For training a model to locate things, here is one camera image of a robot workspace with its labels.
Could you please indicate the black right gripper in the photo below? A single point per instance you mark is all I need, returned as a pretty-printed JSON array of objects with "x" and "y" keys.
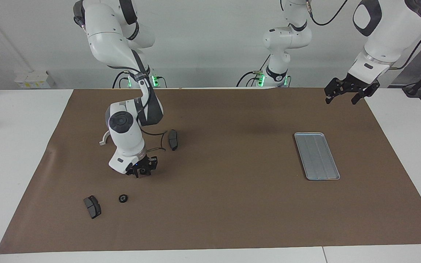
[{"x": 141, "y": 166}]

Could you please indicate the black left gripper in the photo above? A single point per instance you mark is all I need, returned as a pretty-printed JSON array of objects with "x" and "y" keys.
[{"x": 355, "y": 83}]

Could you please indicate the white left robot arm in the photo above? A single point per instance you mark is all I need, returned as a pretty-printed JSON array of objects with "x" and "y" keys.
[{"x": 389, "y": 33}]

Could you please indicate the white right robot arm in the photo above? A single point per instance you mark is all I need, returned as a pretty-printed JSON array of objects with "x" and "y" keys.
[{"x": 126, "y": 135}]

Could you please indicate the silver metal tray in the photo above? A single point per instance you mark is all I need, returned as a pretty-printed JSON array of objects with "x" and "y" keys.
[{"x": 316, "y": 157}]

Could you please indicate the long grey brake pad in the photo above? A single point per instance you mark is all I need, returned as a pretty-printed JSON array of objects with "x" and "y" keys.
[{"x": 173, "y": 139}]

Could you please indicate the short grey brake pad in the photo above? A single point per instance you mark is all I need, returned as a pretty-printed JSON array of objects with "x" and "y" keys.
[{"x": 92, "y": 207}]

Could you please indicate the brown table mat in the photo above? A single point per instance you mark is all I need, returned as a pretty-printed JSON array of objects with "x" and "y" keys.
[{"x": 232, "y": 219}]

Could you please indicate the white box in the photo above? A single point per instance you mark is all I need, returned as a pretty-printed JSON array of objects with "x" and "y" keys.
[{"x": 31, "y": 78}]

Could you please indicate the white curved plastic bracket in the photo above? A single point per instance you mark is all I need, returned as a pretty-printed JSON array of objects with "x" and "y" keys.
[{"x": 102, "y": 141}]

